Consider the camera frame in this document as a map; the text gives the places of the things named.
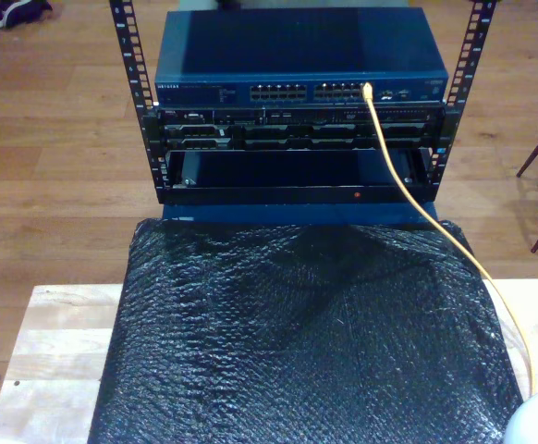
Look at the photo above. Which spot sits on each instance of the black bubble wrap mat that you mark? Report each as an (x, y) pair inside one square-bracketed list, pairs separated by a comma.
[(250, 370)]

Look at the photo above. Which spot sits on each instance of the blue network switch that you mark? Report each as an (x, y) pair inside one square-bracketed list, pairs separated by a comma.
[(297, 46)]

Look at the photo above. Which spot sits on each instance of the black perforated rack post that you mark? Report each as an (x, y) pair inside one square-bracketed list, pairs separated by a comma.
[(130, 46), (474, 46)]

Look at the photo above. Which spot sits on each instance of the black rack server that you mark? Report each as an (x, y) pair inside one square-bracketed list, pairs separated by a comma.
[(297, 134)]

